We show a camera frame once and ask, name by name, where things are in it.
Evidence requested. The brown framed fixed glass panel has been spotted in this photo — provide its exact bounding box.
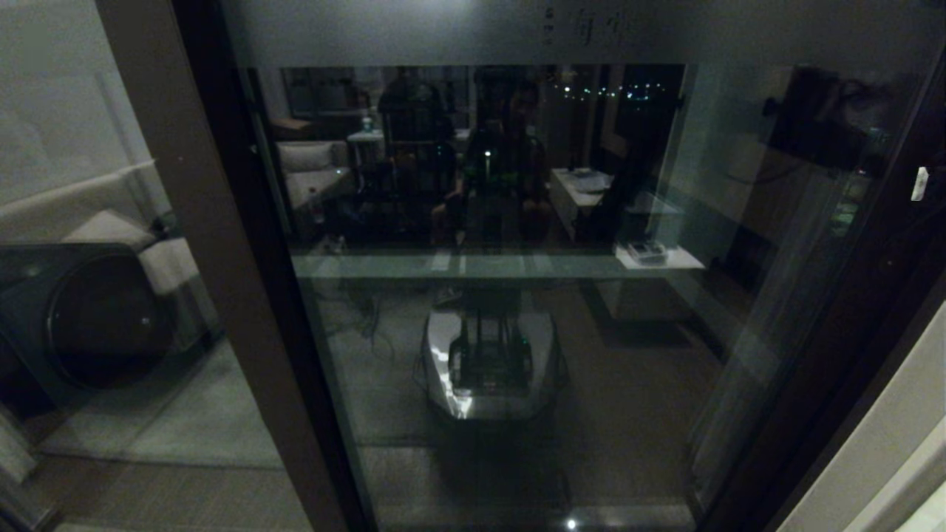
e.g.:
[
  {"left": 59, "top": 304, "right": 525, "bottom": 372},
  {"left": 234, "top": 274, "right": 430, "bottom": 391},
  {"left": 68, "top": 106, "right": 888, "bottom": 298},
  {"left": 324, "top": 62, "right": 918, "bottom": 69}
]
[{"left": 0, "top": 0, "right": 355, "bottom": 532}]

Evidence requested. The recessed door handle plate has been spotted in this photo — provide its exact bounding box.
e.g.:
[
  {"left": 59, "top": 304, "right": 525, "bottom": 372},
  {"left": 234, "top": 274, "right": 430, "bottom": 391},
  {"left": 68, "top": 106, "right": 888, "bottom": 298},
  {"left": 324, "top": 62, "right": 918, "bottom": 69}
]
[{"left": 879, "top": 137, "right": 946, "bottom": 274}]

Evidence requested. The grey rug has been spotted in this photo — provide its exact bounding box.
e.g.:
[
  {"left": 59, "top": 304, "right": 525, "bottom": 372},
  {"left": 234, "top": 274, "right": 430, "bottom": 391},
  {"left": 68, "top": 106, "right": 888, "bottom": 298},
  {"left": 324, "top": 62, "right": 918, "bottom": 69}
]
[{"left": 37, "top": 336, "right": 285, "bottom": 471}]

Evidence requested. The brown framed sliding glass door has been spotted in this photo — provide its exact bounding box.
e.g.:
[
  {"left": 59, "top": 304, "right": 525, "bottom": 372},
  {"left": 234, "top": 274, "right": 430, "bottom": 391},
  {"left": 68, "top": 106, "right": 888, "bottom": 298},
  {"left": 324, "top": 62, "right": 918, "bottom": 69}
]
[{"left": 214, "top": 0, "right": 946, "bottom": 532}]

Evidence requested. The light grey sofa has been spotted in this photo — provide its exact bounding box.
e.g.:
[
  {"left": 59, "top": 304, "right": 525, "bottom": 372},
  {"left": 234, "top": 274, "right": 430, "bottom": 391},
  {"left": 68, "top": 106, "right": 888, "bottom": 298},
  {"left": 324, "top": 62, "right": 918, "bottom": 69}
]
[{"left": 0, "top": 163, "right": 219, "bottom": 355}]

